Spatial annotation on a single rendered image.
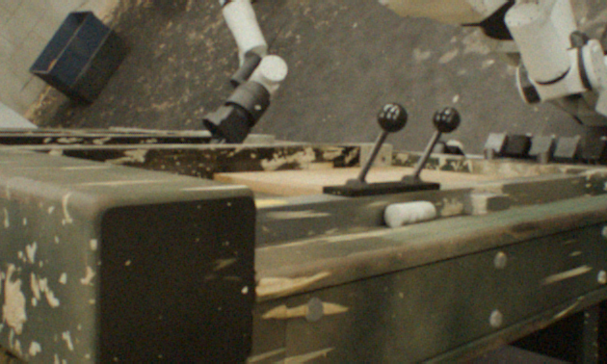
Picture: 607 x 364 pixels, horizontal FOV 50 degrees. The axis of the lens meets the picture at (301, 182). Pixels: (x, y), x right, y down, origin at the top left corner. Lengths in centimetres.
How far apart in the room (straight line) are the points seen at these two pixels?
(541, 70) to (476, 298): 68
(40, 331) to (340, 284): 18
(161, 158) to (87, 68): 419
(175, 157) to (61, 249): 90
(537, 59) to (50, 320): 97
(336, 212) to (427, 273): 30
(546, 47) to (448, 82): 192
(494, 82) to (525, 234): 236
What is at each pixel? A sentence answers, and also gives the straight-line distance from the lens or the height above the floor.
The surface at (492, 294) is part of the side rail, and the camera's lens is 59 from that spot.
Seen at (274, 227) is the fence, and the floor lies 160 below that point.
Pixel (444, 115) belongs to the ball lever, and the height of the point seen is 145.
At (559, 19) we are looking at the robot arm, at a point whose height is 121.
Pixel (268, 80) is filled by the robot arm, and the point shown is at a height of 125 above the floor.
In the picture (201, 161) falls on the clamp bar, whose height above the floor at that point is 140.
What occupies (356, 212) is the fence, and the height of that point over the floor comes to 149.
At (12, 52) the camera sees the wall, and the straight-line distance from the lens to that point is 628.
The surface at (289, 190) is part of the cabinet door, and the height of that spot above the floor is 136.
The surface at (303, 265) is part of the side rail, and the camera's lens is 39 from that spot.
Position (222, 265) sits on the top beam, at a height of 186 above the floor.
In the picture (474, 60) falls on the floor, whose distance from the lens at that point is 310.
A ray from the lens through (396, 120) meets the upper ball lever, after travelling 79.
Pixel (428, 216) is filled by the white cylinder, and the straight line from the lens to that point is 88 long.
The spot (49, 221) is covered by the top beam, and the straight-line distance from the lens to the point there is 34.
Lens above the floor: 207
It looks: 40 degrees down
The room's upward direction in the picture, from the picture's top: 48 degrees counter-clockwise
